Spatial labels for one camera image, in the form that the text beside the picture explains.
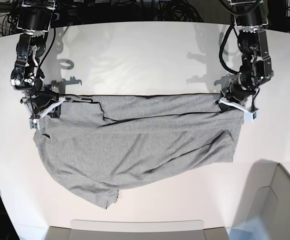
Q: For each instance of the beige chair right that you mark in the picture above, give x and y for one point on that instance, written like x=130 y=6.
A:
x=269 y=216

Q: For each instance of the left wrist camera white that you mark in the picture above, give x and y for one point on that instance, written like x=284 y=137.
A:
x=250 y=116

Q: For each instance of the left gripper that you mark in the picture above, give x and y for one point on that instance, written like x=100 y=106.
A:
x=235 y=90

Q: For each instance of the beige chair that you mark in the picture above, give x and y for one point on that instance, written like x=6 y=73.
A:
x=109 y=230
x=269 y=216

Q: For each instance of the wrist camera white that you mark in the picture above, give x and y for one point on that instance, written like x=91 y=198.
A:
x=250 y=116
x=38 y=124

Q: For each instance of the grey T-shirt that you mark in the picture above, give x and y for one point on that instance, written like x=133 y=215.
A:
x=102 y=144

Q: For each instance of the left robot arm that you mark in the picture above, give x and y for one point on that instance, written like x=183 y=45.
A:
x=250 y=18

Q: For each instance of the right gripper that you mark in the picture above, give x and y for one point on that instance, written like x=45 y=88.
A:
x=38 y=101

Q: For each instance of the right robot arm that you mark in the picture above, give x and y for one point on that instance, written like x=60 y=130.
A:
x=27 y=76

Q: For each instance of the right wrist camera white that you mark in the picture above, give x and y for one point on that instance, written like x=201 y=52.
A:
x=38 y=124

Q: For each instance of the beige chair back bottom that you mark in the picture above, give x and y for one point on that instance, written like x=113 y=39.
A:
x=109 y=230

